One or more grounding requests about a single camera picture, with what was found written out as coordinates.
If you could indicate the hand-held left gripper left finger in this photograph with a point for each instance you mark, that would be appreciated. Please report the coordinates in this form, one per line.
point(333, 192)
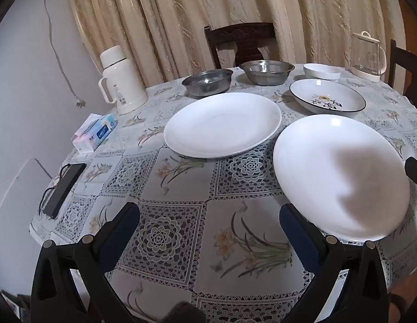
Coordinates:
point(122, 222)

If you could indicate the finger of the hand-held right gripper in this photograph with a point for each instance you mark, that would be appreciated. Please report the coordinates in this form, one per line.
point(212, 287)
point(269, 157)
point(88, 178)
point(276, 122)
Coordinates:
point(415, 172)

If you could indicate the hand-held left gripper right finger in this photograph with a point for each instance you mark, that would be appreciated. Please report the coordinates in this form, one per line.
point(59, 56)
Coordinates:
point(296, 232)

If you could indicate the plain white plate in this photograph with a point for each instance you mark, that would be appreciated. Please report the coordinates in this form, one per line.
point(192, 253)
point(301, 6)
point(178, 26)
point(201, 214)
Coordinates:
point(313, 161)
point(222, 124)

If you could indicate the black rimmed painted plate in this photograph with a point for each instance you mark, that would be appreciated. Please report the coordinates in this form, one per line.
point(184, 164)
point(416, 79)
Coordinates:
point(316, 91)

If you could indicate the white ceramic bowl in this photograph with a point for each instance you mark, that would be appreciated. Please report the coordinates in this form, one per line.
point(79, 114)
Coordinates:
point(321, 72)

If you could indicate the large steel bowl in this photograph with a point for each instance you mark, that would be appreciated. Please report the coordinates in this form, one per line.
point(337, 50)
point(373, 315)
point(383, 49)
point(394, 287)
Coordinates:
point(265, 74)

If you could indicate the small steel bowl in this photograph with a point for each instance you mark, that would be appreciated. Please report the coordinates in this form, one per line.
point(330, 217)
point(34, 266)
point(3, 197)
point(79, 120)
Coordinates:
point(208, 84)

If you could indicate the black power strip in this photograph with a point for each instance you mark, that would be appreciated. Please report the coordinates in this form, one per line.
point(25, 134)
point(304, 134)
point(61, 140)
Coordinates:
point(62, 190)

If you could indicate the blue and pink tissue pack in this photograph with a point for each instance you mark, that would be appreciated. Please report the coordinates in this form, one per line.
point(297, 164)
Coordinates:
point(97, 133)

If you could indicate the plain dark wooden chair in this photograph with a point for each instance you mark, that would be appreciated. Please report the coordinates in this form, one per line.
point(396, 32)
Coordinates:
point(403, 64)

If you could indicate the glass electric kettle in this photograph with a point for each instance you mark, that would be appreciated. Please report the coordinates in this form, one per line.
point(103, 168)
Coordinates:
point(366, 53)

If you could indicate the white thermos jug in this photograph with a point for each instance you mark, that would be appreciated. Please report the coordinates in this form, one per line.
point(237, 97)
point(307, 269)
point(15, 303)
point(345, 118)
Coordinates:
point(122, 84)

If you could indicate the beige curtain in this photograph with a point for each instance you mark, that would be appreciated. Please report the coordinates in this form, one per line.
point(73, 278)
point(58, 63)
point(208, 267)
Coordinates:
point(161, 23)

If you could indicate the carved dark wooden chair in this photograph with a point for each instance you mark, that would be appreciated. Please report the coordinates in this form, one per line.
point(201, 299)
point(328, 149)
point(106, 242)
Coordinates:
point(242, 33)

